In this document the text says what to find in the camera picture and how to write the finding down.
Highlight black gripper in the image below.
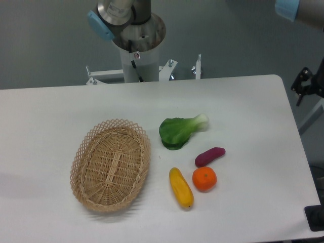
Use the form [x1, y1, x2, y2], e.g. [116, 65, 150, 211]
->
[291, 59, 324, 98]

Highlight purple sweet potato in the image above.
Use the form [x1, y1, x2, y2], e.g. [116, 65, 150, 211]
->
[195, 147, 226, 168]

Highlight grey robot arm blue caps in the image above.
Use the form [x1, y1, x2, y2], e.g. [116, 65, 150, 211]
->
[87, 1, 323, 100]

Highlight black device at table edge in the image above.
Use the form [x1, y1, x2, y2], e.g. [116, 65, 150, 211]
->
[304, 205, 323, 232]

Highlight green bok choy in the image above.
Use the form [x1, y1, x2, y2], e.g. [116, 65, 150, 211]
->
[158, 113, 209, 150]

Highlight orange tangerine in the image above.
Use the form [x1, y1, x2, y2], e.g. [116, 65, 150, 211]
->
[192, 167, 217, 192]

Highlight yellow banana-like fruit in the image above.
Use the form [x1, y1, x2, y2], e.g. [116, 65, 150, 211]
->
[169, 167, 194, 209]

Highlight oval wicker basket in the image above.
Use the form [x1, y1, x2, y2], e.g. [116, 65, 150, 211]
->
[70, 119, 151, 213]

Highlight white table leg bracket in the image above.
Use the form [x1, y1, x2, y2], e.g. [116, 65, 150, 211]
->
[298, 98, 323, 136]

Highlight white metal mounting frame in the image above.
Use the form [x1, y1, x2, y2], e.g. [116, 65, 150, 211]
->
[85, 54, 205, 85]

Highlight black cable on pedestal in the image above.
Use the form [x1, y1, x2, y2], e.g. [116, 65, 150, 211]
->
[128, 39, 145, 83]

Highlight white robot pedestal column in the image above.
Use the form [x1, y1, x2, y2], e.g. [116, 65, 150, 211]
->
[113, 13, 166, 70]

